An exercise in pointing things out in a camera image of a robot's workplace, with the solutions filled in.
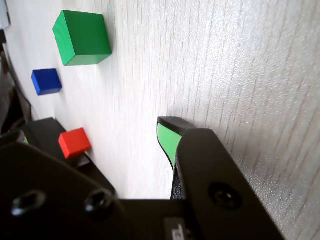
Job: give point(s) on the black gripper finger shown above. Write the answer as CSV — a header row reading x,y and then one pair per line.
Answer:
x,y
212,175
50,200

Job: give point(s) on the red wooden cube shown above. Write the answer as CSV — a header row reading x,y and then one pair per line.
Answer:
x,y
75,142

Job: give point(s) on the blue wooden cube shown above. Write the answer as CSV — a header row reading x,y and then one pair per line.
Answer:
x,y
47,81

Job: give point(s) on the green wooden cube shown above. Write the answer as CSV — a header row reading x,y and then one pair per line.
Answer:
x,y
85,37

